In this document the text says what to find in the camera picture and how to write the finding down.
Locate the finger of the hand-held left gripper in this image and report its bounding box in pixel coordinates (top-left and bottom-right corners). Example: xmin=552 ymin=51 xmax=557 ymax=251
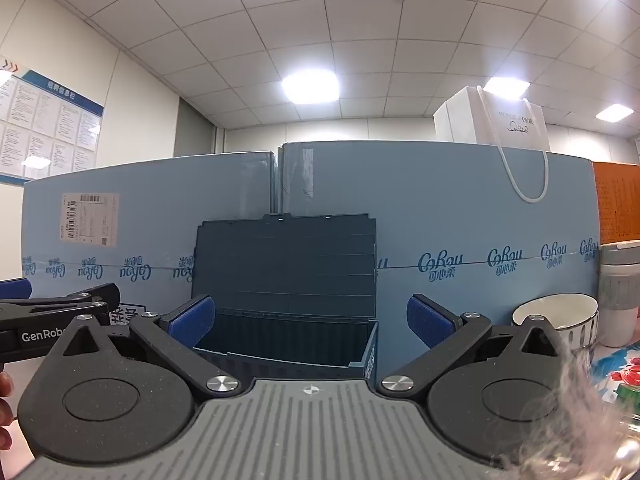
xmin=0 ymin=282 xmax=121 ymax=327
xmin=0 ymin=278 xmax=33 ymax=302

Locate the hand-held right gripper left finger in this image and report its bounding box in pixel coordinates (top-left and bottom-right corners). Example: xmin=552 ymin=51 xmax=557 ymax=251
xmin=47 ymin=294 xmax=248 ymax=403

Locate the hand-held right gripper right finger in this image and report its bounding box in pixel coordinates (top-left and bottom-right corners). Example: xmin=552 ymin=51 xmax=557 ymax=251
xmin=375 ymin=294 xmax=568 ymax=403

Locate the dark blue lidded storage box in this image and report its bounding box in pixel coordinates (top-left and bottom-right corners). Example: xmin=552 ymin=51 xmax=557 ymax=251
xmin=191 ymin=213 xmax=379 ymax=382

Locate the person's left hand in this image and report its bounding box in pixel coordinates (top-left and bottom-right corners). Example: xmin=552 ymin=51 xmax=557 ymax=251
xmin=0 ymin=374 xmax=16 ymax=453

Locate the large light blue carton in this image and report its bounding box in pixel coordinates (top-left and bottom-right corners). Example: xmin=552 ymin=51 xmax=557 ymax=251
xmin=276 ymin=141 xmax=601 ymax=348

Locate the light blue carton with label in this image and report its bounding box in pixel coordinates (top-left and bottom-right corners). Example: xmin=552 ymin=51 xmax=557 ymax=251
xmin=21 ymin=151 xmax=277 ymax=331

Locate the white patterned bowl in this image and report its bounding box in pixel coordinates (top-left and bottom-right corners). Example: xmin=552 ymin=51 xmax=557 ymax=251
xmin=511 ymin=294 xmax=600 ymax=352

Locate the colourful printed mat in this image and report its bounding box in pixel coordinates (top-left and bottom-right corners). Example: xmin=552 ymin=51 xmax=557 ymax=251
xmin=589 ymin=345 xmax=640 ymax=413

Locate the grey fur trim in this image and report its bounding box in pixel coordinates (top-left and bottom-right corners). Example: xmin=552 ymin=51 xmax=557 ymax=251
xmin=515 ymin=330 xmax=640 ymax=480

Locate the white and grey cup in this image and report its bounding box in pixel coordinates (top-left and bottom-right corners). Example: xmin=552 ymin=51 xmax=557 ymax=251
xmin=598 ymin=241 xmax=640 ymax=348

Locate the white paper bag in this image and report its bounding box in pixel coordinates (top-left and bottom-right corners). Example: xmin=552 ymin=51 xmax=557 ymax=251
xmin=433 ymin=85 xmax=551 ymax=204

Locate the orange box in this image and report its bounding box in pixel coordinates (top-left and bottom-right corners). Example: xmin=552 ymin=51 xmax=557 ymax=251
xmin=592 ymin=161 xmax=640 ymax=244

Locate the ceiling light panel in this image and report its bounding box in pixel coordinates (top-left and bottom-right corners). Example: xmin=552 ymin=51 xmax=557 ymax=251
xmin=281 ymin=72 xmax=339 ymax=106
xmin=483 ymin=77 xmax=531 ymax=99
xmin=594 ymin=103 xmax=634 ymax=124

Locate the wall notice board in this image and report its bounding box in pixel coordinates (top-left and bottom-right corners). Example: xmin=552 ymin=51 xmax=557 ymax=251
xmin=0 ymin=55 xmax=105 ymax=184

